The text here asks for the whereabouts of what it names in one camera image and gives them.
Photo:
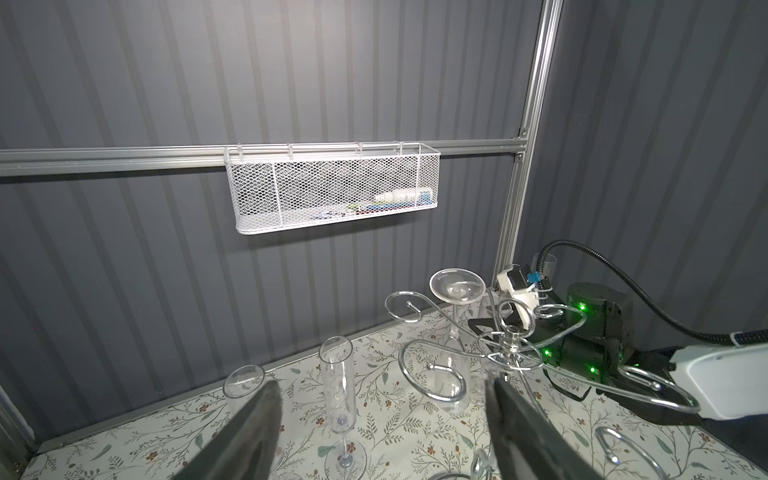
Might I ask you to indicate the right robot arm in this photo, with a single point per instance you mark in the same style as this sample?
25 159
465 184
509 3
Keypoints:
730 397

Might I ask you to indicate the items in white basket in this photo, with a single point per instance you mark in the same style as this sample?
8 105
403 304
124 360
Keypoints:
387 201

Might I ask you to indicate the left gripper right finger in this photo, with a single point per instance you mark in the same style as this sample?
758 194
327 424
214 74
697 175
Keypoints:
525 444

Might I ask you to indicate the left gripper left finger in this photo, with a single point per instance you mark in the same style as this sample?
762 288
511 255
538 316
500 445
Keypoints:
212 462

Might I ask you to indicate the chrome wine glass rack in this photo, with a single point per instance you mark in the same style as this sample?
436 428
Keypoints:
516 372

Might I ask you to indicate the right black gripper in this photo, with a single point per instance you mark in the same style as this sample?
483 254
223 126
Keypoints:
520 331

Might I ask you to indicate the clear wine glass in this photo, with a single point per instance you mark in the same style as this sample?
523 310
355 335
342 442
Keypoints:
457 287
246 396
346 458

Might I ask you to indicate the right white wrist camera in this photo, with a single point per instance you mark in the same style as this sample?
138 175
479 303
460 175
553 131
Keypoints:
519 285

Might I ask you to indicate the white mesh wall basket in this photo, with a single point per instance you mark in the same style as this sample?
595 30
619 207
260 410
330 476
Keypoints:
280 187

